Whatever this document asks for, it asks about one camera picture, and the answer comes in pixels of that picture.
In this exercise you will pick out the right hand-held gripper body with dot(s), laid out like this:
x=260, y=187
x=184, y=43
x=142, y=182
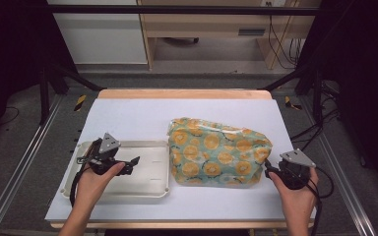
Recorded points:
x=294, y=168

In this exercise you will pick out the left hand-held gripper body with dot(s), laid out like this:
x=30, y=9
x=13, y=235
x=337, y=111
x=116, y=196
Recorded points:
x=106, y=154

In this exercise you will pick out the orange slice print bag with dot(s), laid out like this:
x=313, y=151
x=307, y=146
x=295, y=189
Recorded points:
x=216, y=154

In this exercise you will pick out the person's right hand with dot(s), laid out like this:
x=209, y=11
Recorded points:
x=297, y=201

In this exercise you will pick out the person's left hand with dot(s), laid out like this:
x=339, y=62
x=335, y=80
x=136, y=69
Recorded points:
x=95, y=185

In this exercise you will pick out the cream plastic tray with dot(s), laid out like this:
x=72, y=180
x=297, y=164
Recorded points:
x=147, y=173

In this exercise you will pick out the white table mat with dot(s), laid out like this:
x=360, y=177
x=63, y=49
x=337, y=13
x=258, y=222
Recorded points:
x=144, y=118

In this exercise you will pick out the yellow black tape strip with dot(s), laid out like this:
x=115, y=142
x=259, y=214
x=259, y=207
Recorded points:
x=80, y=103
x=288, y=103

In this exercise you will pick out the white cabinet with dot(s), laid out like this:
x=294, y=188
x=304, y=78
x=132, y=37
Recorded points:
x=105, y=39

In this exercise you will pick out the black curtain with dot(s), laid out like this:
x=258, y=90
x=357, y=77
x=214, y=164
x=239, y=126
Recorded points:
x=364, y=65
x=10, y=49

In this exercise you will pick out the light wooden desk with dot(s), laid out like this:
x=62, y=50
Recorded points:
x=206, y=26

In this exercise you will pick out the aluminium floor rail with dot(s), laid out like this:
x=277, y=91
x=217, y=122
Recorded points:
x=23, y=164
x=341, y=177

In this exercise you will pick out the black frame stand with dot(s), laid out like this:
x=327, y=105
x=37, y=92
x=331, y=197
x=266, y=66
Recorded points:
x=316, y=95
x=44, y=95

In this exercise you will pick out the black horizontal frame bar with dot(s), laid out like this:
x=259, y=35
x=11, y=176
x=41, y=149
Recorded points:
x=177, y=10

